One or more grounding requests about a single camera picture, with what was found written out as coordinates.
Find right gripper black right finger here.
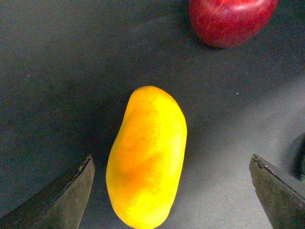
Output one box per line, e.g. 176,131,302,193
249,154,305,229

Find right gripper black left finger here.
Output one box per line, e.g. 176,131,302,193
0,155,95,229

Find red apple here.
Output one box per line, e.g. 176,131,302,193
189,0,278,48

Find yellow mango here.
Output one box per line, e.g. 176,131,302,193
106,86,187,229

